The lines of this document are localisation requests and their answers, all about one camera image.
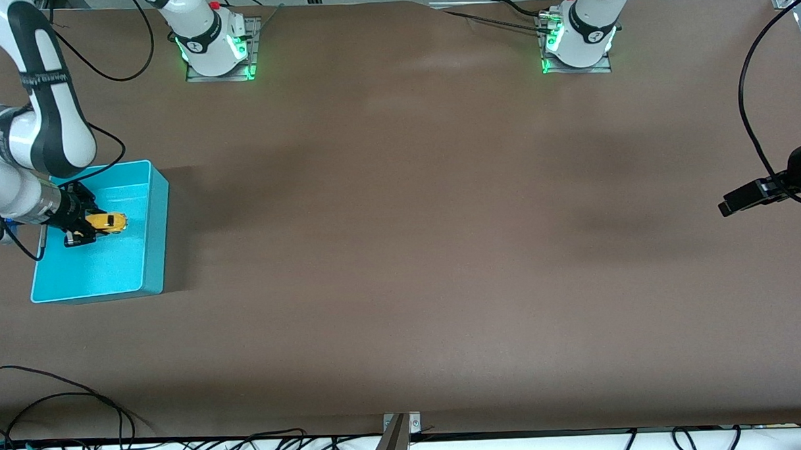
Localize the thin black base cable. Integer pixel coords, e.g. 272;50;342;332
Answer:
217;0;286;39

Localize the yellow beetle toy car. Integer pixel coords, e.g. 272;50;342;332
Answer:
85;209;130;236

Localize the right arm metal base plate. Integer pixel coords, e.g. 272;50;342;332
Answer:
182;16;264;85

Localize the metal table clamp bracket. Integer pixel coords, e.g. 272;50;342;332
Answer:
362;411;423;450

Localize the large black cable loop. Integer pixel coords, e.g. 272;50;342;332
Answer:
0;359;157;450

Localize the brown table cover mat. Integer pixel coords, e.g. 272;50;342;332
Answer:
0;0;801;450

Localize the long looping black cable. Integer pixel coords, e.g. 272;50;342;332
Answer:
49;0;157;86

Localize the curved black base cable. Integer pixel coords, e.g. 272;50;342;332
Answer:
491;0;549;22

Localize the teal plastic storage bin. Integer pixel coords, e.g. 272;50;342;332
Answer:
25;159;175;307

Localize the straight black base cable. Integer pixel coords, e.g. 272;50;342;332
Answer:
441;5;557;40

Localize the small black cable loop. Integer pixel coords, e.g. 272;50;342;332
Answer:
1;389;138;450

